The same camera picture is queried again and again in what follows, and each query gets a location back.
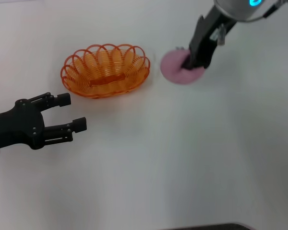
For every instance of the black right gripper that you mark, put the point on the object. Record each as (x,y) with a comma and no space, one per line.
(208,31)

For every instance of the pink plush peach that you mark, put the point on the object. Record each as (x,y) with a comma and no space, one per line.
(172,69)

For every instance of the dark rounded robot base edge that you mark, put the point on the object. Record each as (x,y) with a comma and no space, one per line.
(218,227)

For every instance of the small grey connector plug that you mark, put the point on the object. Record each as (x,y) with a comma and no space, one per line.
(221,33)

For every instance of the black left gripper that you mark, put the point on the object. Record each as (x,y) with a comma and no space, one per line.
(16,127)

